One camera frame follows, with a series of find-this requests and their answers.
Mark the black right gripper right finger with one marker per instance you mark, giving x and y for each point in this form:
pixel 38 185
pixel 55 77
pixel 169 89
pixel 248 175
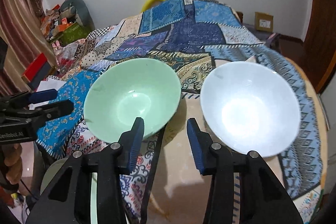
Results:
pixel 242 185

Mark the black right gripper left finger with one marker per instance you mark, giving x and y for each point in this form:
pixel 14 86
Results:
pixel 125 151

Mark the mint green plate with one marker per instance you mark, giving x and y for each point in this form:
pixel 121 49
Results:
pixel 85 190

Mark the white spotted bowl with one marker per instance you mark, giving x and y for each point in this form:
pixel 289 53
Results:
pixel 250 107

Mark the mint green bowl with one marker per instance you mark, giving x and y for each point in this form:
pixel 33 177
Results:
pixel 145 88

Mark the left hand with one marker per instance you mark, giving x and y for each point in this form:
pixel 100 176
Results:
pixel 13 161

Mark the white paper sheet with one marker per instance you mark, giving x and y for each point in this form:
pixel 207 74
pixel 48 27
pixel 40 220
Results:
pixel 50 84

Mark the dark blue box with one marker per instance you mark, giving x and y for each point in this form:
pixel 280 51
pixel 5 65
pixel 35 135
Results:
pixel 42 74

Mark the red box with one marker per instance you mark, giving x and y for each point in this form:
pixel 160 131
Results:
pixel 32 70

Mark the pink bunny toy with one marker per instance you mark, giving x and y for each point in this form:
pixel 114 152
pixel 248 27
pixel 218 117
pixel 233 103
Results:
pixel 58 51

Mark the striped brown curtain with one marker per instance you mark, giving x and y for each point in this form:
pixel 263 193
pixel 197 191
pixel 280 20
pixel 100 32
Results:
pixel 21 30

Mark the green storage box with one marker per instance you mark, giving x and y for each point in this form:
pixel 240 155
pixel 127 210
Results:
pixel 73 33

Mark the brown wooden door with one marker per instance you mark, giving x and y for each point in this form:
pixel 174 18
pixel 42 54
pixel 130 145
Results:
pixel 318 49

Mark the yellow foam arch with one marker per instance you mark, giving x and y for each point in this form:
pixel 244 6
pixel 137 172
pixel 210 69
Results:
pixel 150 4

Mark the small cardboard box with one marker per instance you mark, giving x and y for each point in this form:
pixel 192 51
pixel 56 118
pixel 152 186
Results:
pixel 263 22

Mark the patchwork patterned bedspread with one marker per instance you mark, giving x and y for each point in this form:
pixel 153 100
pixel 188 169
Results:
pixel 193 37

